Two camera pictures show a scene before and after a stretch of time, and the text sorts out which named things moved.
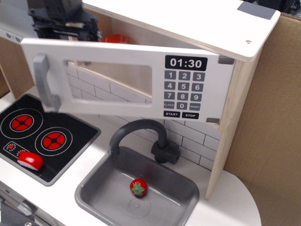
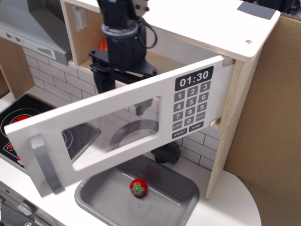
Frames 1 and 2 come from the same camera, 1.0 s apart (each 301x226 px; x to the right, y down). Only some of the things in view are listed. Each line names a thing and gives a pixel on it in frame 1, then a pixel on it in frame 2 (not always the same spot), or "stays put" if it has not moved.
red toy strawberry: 138,187 stays put
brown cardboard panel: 265,148 stays put
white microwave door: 185,84 -> 95,137
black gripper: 63,19 -> 125,56
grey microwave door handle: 51,101 -> 37,142
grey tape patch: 257,10 stays put
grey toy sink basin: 171,198 stays put
